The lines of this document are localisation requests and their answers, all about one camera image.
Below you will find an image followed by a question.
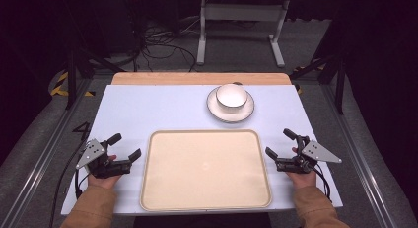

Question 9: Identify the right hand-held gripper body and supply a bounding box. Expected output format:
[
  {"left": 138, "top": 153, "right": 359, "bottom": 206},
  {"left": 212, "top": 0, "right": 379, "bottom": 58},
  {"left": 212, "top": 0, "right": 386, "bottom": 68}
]
[{"left": 275, "top": 134, "right": 343, "bottom": 175}]

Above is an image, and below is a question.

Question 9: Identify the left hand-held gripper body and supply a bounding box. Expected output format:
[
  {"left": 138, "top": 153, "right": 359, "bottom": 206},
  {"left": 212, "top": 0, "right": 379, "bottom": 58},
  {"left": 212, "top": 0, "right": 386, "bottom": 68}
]
[{"left": 75, "top": 138, "right": 133, "bottom": 180}]

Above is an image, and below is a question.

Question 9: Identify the person's left hand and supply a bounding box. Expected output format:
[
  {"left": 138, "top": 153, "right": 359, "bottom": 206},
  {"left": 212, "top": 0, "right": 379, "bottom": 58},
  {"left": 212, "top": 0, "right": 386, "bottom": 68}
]
[{"left": 86, "top": 154, "right": 123, "bottom": 190}]

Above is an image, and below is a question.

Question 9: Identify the person's right hand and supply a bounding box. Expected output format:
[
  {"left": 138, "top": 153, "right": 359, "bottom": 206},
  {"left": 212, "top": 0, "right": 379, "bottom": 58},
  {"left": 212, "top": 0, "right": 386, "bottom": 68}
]
[{"left": 286, "top": 146, "right": 318, "bottom": 190}]

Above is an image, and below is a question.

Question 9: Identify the white table board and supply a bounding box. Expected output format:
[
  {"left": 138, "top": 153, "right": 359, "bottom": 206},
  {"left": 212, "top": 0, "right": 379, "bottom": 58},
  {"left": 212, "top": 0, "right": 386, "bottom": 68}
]
[{"left": 60, "top": 84, "right": 344, "bottom": 217}]

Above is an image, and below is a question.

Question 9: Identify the white dark-rimmed plate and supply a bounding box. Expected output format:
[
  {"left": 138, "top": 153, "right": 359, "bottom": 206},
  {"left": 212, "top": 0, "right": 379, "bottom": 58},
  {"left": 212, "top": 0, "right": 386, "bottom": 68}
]
[{"left": 206, "top": 85, "right": 256, "bottom": 124}]

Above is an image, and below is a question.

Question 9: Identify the beige rectangular tray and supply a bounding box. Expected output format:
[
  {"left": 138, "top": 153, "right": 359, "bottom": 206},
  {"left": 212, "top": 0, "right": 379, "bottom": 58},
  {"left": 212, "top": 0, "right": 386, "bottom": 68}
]
[{"left": 139, "top": 128, "right": 273, "bottom": 213}]

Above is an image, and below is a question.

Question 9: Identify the black tripod stand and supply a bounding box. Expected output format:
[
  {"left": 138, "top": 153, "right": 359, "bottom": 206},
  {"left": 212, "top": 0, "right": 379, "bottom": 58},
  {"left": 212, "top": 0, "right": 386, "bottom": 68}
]
[
  {"left": 62, "top": 39, "right": 128, "bottom": 112},
  {"left": 288, "top": 24, "right": 347, "bottom": 116}
]

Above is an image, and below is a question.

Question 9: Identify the white dark-rimmed bowl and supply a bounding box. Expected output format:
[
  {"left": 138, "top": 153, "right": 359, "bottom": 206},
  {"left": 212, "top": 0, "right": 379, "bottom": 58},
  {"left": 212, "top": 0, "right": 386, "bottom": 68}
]
[{"left": 215, "top": 83, "right": 249, "bottom": 111}]

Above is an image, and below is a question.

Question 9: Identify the yellow black floor tape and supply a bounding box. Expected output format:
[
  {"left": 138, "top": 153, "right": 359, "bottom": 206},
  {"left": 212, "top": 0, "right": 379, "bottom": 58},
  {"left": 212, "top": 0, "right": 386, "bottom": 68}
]
[{"left": 49, "top": 71, "right": 97, "bottom": 99}]

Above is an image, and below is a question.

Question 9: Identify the wooden table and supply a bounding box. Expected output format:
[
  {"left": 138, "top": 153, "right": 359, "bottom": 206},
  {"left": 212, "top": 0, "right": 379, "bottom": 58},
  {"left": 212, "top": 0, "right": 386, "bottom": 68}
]
[{"left": 110, "top": 71, "right": 293, "bottom": 87}]

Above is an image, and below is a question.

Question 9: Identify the grey metal stand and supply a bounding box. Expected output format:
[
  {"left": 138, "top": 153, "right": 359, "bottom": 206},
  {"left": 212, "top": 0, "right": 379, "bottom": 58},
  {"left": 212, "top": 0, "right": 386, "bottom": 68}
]
[{"left": 195, "top": 0, "right": 291, "bottom": 69}]

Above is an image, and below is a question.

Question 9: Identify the right hand-held gripper black cable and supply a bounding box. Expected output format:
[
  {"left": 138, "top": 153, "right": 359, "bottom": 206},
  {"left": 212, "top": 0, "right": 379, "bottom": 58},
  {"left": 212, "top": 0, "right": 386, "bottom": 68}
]
[{"left": 310, "top": 164, "right": 332, "bottom": 202}]

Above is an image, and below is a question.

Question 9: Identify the hand-held gripper black cable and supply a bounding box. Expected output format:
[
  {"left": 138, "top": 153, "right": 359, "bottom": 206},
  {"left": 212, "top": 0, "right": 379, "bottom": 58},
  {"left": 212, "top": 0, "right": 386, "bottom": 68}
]
[
  {"left": 310, "top": 164, "right": 332, "bottom": 202},
  {"left": 48, "top": 135, "right": 92, "bottom": 228}
]

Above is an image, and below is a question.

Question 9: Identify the left hand-held gripper black cable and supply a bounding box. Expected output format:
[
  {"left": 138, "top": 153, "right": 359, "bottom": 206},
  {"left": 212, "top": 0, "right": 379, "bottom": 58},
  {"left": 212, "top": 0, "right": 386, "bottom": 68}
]
[{"left": 48, "top": 135, "right": 92, "bottom": 228}]

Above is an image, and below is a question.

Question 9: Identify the aluminium floor rail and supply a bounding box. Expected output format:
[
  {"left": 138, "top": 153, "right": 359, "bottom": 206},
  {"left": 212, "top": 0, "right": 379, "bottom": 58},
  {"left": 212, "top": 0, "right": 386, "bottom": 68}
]
[
  {"left": 0, "top": 77, "right": 96, "bottom": 228},
  {"left": 318, "top": 84, "right": 396, "bottom": 228}
]

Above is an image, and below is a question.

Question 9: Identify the tangle of black floor cables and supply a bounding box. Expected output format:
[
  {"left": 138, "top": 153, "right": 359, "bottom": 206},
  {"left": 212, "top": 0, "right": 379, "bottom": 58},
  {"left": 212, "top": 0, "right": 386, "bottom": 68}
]
[{"left": 129, "top": 17, "right": 200, "bottom": 73}]

